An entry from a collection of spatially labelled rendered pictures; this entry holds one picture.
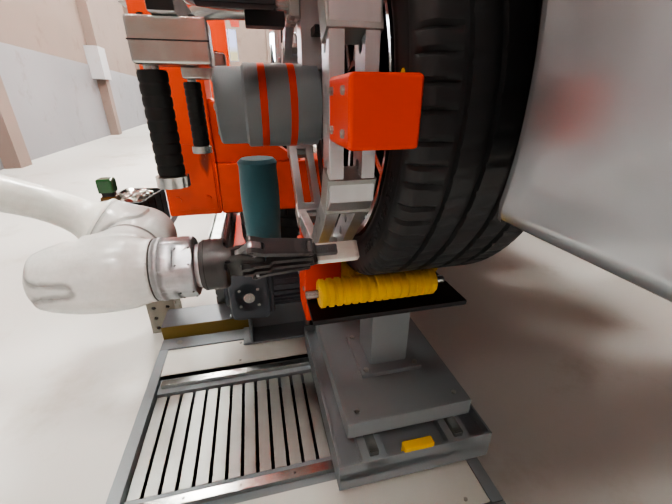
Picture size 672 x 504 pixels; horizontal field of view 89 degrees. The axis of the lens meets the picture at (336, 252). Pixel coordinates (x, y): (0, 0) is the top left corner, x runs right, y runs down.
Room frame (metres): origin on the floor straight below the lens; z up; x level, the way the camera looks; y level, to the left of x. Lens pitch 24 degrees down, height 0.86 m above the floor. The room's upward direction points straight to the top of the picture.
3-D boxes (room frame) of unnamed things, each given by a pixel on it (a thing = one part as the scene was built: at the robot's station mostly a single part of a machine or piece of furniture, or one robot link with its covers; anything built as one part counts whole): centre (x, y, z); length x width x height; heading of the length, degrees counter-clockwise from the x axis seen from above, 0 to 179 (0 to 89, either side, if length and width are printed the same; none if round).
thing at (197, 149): (0.81, 0.31, 0.83); 0.04 x 0.04 x 0.16
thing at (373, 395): (0.74, -0.13, 0.32); 0.40 x 0.30 x 0.28; 13
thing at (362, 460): (0.74, -0.12, 0.13); 0.50 x 0.36 x 0.10; 13
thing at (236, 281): (0.99, 0.15, 0.26); 0.42 x 0.18 x 0.35; 103
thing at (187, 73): (0.82, 0.28, 0.93); 0.09 x 0.05 x 0.05; 103
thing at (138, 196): (1.13, 0.69, 0.51); 0.20 x 0.14 x 0.13; 5
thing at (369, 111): (0.39, -0.04, 0.85); 0.09 x 0.08 x 0.07; 13
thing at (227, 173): (1.20, 0.14, 0.69); 0.52 x 0.17 x 0.35; 103
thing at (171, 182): (0.48, 0.23, 0.83); 0.04 x 0.04 x 0.16
